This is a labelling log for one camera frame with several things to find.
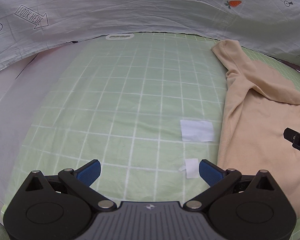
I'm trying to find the beige long-sleeve garment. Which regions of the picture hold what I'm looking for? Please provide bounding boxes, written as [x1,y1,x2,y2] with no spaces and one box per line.
[212,40,300,217]

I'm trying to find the translucent zipper storage bag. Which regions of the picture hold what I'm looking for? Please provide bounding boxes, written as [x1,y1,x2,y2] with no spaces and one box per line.
[0,32,228,227]

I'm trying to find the white tape patch small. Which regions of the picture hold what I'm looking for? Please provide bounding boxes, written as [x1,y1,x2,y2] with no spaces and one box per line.
[178,158,199,179]

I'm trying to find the white tape patch large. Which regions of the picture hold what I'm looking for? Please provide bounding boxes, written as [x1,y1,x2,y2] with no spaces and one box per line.
[180,120,215,142]

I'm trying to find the green grid cutting mat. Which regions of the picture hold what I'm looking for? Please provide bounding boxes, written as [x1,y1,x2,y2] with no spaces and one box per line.
[0,31,300,240]

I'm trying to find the grey printed bed sheet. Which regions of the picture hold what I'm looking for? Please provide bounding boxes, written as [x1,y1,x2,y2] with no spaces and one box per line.
[0,0,300,71]

